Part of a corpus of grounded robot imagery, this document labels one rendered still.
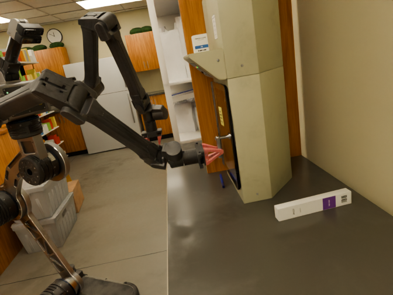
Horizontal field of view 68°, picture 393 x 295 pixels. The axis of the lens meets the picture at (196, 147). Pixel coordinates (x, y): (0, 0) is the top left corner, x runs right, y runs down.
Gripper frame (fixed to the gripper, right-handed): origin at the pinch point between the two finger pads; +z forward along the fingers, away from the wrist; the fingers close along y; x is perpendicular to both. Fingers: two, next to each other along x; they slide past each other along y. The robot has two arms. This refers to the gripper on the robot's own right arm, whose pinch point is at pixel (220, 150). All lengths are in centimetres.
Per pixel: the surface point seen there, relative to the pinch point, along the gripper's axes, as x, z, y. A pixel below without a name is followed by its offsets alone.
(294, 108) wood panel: 1, 43, 31
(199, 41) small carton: -38.9, -0.8, 9.4
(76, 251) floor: 134, -129, 117
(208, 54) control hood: -35.6, 0.3, -0.5
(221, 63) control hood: -32.2, 4.2, -1.0
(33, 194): 77, -154, 136
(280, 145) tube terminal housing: 3.5, 23.9, 1.4
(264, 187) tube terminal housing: 14.6, 13.3, -8.4
